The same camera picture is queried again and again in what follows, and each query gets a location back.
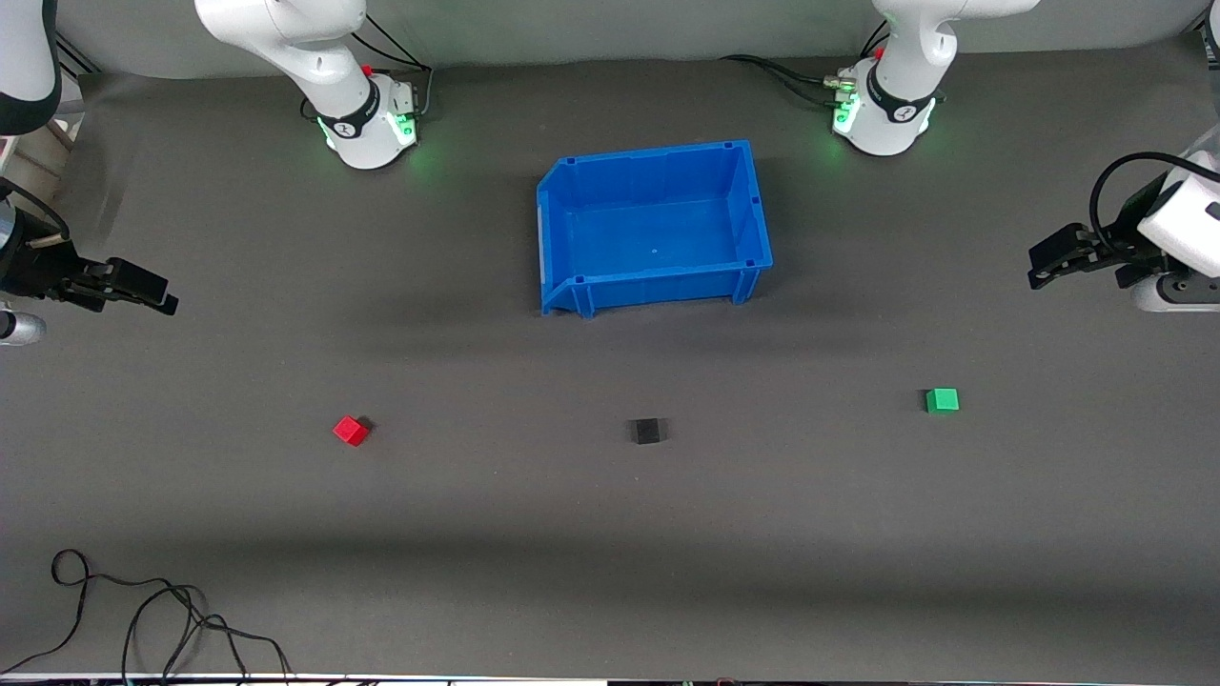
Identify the beige plastic crate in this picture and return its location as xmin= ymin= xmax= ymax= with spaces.
xmin=0 ymin=100 xmax=85 ymax=206

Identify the blue plastic storage bin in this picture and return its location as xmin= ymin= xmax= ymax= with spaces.
xmin=536 ymin=139 xmax=774 ymax=319

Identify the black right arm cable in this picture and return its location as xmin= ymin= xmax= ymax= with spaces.
xmin=0 ymin=178 xmax=73 ymax=241

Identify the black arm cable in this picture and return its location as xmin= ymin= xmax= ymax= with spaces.
xmin=0 ymin=178 xmax=73 ymax=241
xmin=1089 ymin=151 xmax=1198 ymax=264

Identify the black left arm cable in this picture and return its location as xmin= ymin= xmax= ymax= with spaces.
xmin=1089 ymin=151 xmax=1198 ymax=264

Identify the black looped table cable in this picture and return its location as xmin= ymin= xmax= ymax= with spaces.
xmin=0 ymin=549 xmax=207 ymax=674

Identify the black left base cable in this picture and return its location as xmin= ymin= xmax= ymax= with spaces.
xmin=719 ymin=53 xmax=861 ymax=107

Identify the black base cable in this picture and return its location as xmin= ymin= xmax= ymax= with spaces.
xmin=351 ymin=13 xmax=436 ymax=121
xmin=719 ymin=53 xmax=861 ymax=107

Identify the black right base cable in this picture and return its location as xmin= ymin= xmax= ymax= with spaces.
xmin=351 ymin=13 xmax=436 ymax=121

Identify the black tangled table cable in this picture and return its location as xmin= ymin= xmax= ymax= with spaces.
xmin=121 ymin=583 xmax=293 ymax=686

